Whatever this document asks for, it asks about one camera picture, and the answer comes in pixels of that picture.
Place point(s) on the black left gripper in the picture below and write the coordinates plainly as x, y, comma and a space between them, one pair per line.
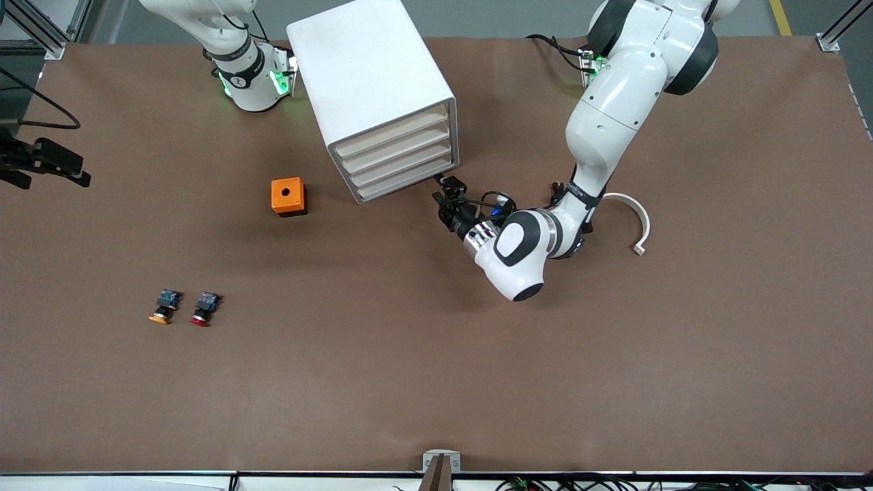
459, 218

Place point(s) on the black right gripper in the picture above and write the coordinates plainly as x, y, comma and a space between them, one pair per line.
22, 159

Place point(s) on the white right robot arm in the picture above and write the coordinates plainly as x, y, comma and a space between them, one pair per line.
245, 75

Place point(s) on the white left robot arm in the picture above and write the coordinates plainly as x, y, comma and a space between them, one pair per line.
614, 102

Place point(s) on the black white-faced square button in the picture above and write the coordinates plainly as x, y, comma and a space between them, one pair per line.
555, 187

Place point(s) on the white drawer cabinet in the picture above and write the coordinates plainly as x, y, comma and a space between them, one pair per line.
368, 61

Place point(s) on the yellow push button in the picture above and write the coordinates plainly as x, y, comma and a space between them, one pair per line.
164, 305

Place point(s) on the red push button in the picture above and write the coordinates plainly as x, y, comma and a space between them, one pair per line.
204, 307

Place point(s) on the brown table mat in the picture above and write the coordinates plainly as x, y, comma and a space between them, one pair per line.
436, 341

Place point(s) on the white edge board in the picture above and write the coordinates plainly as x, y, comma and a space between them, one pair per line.
102, 484

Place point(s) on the aluminium frame profile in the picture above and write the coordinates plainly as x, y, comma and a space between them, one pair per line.
54, 49
829, 45

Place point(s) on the orange button enclosure box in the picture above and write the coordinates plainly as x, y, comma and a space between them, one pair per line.
286, 194

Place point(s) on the white curved plastic bracket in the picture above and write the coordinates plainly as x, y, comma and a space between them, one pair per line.
645, 225

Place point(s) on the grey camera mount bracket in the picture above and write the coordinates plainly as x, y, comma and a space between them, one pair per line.
453, 458

